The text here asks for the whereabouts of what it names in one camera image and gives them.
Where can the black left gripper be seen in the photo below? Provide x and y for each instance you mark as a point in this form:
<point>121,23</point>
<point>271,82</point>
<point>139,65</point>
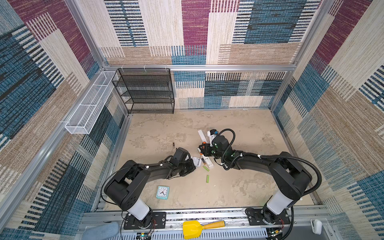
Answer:
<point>191,167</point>

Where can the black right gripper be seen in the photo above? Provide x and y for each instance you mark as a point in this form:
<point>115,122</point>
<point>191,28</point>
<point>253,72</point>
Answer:
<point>206,147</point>

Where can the white air conditioner remote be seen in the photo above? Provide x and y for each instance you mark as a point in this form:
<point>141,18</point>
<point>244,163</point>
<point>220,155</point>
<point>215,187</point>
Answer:
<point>197,161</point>

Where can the orange black screwdriver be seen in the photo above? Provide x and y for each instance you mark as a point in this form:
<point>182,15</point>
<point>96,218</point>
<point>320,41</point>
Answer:
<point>202,148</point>

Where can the long white remote control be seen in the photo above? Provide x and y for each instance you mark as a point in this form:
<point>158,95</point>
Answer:
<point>208,162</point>

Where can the white battery cover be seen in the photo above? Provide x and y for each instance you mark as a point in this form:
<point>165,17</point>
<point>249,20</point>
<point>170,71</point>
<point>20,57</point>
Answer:
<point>202,136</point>

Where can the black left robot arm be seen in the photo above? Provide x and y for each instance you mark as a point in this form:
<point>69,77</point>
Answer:
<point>126,185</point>

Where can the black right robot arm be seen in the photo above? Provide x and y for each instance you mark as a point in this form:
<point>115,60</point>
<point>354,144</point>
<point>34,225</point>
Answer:
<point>294,177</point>

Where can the teal square clock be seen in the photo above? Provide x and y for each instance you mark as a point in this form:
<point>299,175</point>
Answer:
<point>162,192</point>

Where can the yellow plastic scoop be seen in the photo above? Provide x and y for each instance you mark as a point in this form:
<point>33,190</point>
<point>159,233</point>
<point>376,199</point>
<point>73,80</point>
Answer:
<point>193,229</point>

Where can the blue cloth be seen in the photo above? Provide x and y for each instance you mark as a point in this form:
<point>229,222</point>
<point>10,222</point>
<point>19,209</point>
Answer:
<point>102,232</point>

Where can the white small device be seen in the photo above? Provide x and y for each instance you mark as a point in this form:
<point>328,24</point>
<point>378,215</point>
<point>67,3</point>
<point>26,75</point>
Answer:
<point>317,226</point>

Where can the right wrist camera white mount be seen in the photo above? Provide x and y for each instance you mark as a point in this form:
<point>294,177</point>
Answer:
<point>212,134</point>

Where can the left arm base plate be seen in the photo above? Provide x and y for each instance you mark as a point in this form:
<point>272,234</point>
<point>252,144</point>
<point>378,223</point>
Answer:
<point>153,220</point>

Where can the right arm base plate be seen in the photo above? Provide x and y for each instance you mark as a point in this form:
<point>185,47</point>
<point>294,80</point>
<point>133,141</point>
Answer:
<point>264,216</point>

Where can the black wire mesh shelf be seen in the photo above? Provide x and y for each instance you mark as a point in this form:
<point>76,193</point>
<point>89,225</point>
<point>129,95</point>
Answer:
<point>145,91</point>

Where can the white wire mesh basket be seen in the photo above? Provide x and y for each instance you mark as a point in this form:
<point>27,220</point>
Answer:
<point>86,114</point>

